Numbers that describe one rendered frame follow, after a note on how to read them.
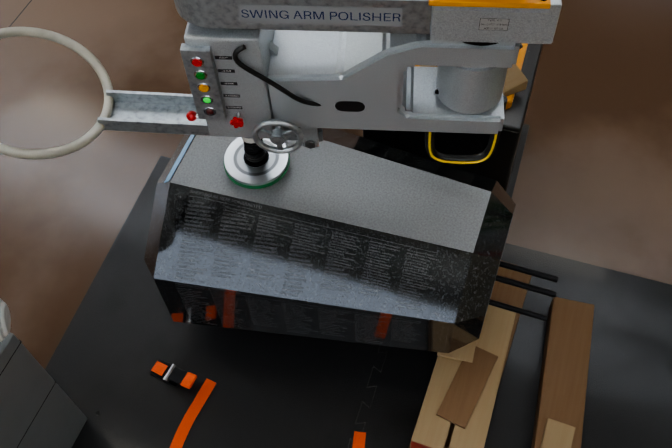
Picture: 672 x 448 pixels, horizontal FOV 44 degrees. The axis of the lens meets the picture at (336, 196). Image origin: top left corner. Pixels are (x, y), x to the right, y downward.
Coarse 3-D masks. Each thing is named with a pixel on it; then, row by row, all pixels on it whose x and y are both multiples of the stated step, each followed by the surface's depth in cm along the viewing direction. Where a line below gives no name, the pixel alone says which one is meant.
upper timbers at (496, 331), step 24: (504, 312) 311; (480, 336) 306; (504, 336) 305; (456, 360) 301; (504, 360) 300; (432, 384) 296; (432, 408) 291; (480, 408) 290; (432, 432) 286; (456, 432) 286; (480, 432) 286
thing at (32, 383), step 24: (0, 360) 248; (24, 360) 261; (0, 384) 252; (24, 384) 265; (48, 384) 280; (0, 408) 256; (24, 408) 270; (48, 408) 285; (72, 408) 302; (0, 432) 260; (24, 432) 274; (48, 432) 290; (72, 432) 308
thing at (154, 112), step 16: (112, 96) 258; (128, 96) 258; (144, 96) 257; (160, 96) 257; (176, 96) 256; (192, 96) 256; (112, 112) 258; (128, 112) 258; (144, 112) 258; (160, 112) 258; (176, 112) 258; (112, 128) 254; (128, 128) 253; (144, 128) 253; (160, 128) 252; (176, 128) 252; (192, 128) 251
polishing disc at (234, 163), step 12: (240, 144) 275; (228, 156) 272; (240, 156) 272; (276, 156) 271; (288, 156) 272; (228, 168) 269; (240, 168) 269; (252, 168) 269; (264, 168) 269; (276, 168) 269; (240, 180) 267; (252, 180) 266; (264, 180) 266
